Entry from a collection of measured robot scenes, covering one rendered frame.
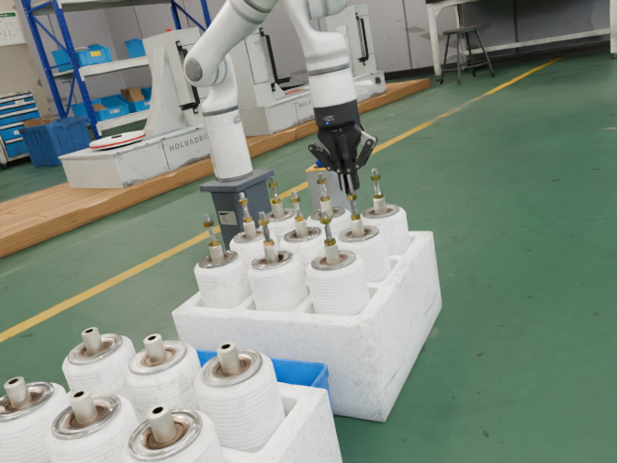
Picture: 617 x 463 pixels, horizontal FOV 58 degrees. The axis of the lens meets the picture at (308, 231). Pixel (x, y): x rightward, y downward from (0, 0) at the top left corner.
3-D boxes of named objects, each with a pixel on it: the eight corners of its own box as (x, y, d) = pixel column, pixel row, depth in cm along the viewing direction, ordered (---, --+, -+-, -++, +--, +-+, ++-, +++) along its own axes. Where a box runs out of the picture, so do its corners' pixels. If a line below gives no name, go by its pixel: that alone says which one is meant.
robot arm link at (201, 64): (227, -19, 117) (254, -20, 125) (173, 68, 135) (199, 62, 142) (253, 14, 117) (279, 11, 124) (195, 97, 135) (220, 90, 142)
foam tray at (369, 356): (195, 394, 108) (170, 312, 102) (288, 299, 140) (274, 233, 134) (385, 423, 89) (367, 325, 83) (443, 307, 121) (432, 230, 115)
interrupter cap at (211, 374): (187, 385, 65) (186, 380, 64) (225, 350, 71) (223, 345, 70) (241, 394, 61) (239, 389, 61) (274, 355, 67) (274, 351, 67)
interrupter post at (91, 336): (84, 355, 77) (76, 334, 76) (97, 345, 79) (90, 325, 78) (95, 356, 76) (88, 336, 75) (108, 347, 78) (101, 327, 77)
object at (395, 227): (409, 305, 110) (396, 220, 104) (364, 302, 115) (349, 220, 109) (422, 284, 118) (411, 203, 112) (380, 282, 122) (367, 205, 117)
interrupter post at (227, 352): (218, 375, 65) (211, 351, 64) (229, 363, 67) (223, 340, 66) (234, 378, 64) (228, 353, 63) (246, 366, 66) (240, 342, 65)
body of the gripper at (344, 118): (301, 106, 92) (312, 160, 95) (346, 99, 88) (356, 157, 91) (322, 97, 98) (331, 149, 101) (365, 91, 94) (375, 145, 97)
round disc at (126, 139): (81, 152, 305) (77, 143, 303) (127, 140, 326) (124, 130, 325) (110, 151, 286) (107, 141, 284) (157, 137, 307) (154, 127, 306)
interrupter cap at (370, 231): (383, 227, 102) (383, 223, 102) (374, 242, 96) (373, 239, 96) (344, 230, 105) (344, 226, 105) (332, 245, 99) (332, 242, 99)
